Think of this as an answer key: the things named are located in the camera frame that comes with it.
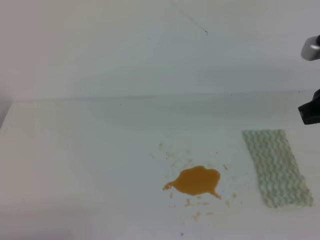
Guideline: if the green white striped rag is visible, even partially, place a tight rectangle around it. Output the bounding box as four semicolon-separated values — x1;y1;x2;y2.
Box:
241;129;314;208

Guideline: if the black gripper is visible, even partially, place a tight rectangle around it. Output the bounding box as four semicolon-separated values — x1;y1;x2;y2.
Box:
298;89;320;125

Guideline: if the brown coffee stain puddle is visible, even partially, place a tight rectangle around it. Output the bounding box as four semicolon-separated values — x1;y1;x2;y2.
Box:
162;165;222;200

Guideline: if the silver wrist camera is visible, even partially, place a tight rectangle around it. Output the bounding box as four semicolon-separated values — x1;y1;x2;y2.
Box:
300;35;320;61

